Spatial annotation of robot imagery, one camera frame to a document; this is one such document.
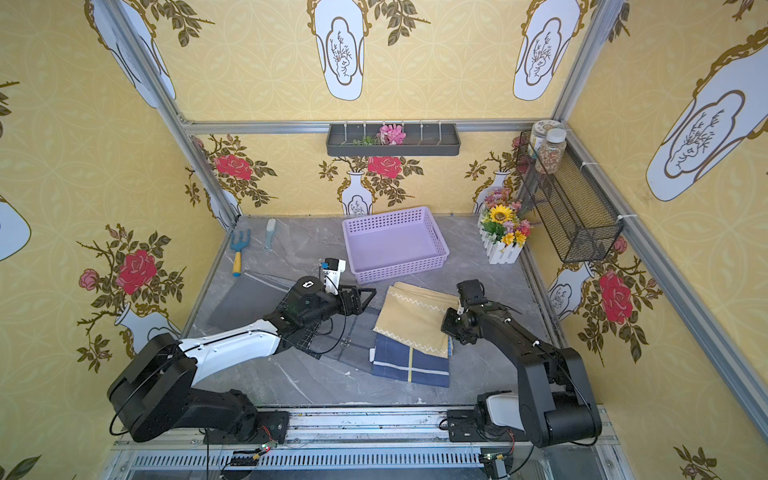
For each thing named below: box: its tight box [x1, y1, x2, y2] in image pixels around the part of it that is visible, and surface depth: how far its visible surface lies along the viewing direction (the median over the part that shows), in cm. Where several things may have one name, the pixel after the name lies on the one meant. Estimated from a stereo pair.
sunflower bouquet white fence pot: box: [478, 188, 533, 265], surface depth 100 cm
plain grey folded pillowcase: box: [208, 271, 290, 331], surface depth 99 cm
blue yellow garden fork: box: [230, 230, 251, 277], surface depth 110 cm
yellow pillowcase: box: [372, 281, 459, 358], surface depth 94 cm
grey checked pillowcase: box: [310, 288, 386, 373], surface depth 88 cm
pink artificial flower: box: [376, 124, 407, 145], surface depth 90 cm
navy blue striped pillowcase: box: [369, 333, 450, 388], surface depth 85 cm
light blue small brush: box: [266, 218, 276, 252], surface depth 119 cm
